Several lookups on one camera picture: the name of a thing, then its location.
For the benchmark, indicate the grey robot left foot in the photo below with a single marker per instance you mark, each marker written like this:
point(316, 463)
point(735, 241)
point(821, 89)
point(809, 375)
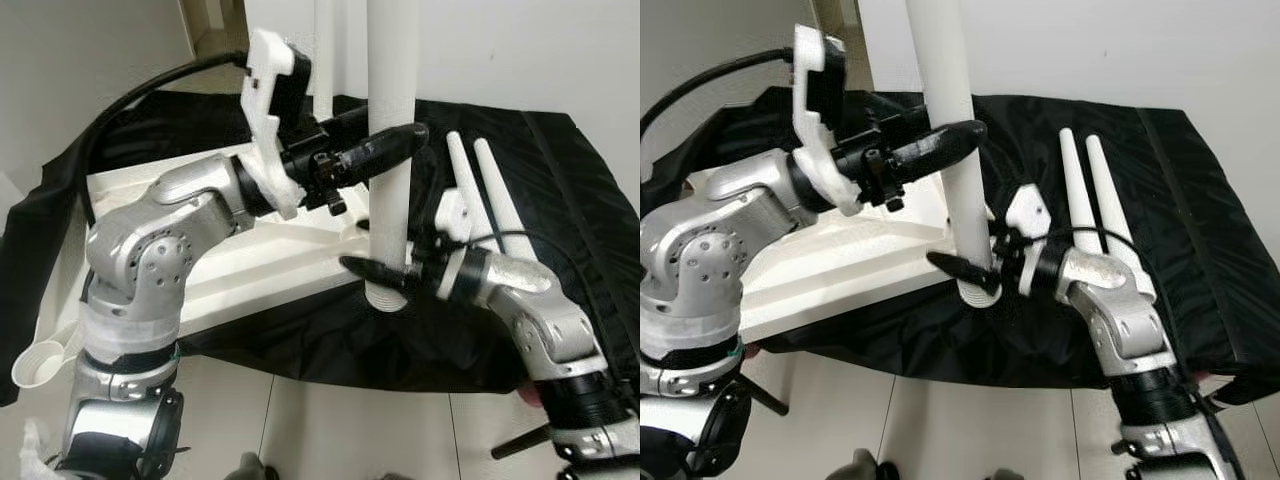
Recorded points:
point(245, 468)
point(872, 467)

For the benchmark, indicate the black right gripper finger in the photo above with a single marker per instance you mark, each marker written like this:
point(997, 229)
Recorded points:
point(375, 272)
point(960, 267)

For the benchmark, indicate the white plastic table top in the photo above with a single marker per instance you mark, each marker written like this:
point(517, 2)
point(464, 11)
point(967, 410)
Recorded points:
point(280, 270)
point(860, 270)

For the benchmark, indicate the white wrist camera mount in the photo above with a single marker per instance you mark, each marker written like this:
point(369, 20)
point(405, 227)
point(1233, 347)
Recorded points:
point(452, 215)
point(815, 120)
point(1028, 210)
point(262, 120)

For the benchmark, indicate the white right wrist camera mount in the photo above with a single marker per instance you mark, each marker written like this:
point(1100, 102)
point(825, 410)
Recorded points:
point(452, 215)
point(1028, 210)

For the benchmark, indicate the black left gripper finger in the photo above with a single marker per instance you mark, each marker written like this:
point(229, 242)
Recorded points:
point(900, 114)
point(345, 118)
point(390, 152)
point(945, 150)

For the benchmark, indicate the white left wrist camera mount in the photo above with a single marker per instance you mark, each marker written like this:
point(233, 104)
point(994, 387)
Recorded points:
point(815, 120)
point(262, 120)

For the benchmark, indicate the black metal table leg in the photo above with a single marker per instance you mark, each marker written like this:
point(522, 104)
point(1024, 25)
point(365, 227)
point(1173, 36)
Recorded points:
point(768, 395)
point(520, 443)

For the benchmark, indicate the black cloth table cover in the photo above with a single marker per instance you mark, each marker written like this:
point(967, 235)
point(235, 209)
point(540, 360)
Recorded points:
point(1200, 220)
point(560, 200)

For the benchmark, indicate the white plastic table leg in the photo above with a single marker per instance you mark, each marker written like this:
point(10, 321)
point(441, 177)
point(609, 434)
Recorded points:
point(1075, 170)
point(495, 190)
point(462, 165)
point(945, 80)
point(1108, 190)
point(392, 60)
point(324, 60)

